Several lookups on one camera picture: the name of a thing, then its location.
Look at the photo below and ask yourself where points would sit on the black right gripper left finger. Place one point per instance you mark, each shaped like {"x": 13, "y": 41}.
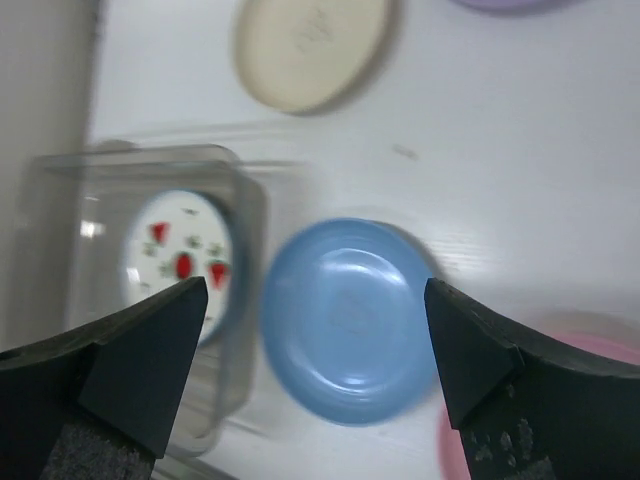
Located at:
{"x": 100, "y": 401}

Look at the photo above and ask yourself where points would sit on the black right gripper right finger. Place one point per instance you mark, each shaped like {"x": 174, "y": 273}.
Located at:
{"x": 527, "y": 406}

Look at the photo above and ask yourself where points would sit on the pink plate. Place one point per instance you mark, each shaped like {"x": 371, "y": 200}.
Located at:
{"x": 604, "y": 335}

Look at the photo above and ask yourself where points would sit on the white strawberry pattern plate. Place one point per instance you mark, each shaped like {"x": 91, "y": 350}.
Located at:
{"x": 179, "y": 234}

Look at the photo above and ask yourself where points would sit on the blue plate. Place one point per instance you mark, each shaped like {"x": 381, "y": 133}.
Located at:
{"x": 344, "y": 324}

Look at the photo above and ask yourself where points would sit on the purple plate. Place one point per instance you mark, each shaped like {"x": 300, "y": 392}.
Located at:
{"x": 515, "y": 6}

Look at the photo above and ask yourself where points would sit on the cream plate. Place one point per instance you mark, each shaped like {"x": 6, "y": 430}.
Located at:
{"x": 297, "y": 57}

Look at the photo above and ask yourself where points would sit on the clear plastic bin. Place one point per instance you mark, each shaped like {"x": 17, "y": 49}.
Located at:
{"x": 98, "y": 232}

